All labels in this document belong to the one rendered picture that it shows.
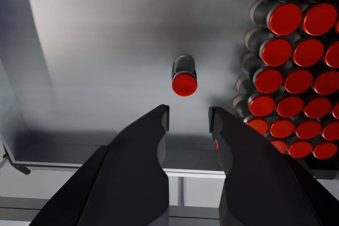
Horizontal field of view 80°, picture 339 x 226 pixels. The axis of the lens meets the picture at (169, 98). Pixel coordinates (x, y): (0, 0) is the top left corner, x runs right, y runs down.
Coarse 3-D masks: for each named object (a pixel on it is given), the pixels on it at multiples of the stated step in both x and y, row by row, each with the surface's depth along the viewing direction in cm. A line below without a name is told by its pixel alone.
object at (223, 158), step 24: (216, 120) 11; (240, 120) 10; (240, 144) 9; (264, 144) 9; (240, 168) 8; (264, 168) 8; (288, 168) 8; (240, 192) 7; (264, 192) 7; (288, 192) 7; (240, 216) 6; (264, 216) 6; (288, 216) 6; (312, 216) 6
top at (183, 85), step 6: (174, 78) 16; (180, 78) 16; (186, 78) 16; (192, 78) 16; (174, 84) 16; (180, 84) 16; (186, 84) 16; (192, 84) 16; (174, 90) 17; (180, 90) 17; (186, 90) 17; (192, 90) 16
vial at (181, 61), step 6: (180, 60) 19; (186, 60) 19; (192, 60) 20; (174, 66) 19; (180, 66) 17; (186, 66) 17; (192, 66) 18; (174, 72) 17; (180, 72) 16; (186, 72) 16; (192, 72) 17
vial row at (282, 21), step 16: (272, 0) 15; (256, 16) 16; (272, 16) 14; (288, 16) 14; (256, 32) 17; (272, 32) 16; (288, 32) 14; (256, 48) 16; (272, 48) 15; (288, 48) 15; (240, 64) 20; (256, 64) 17; (272, 64) 15; (240, 80) 20; (256, 80) 16; (272, 80) 16; (240, 96) 21; (256, 96) 17; (240, 112) 19; (256, 112) 17; (256, 128) 18
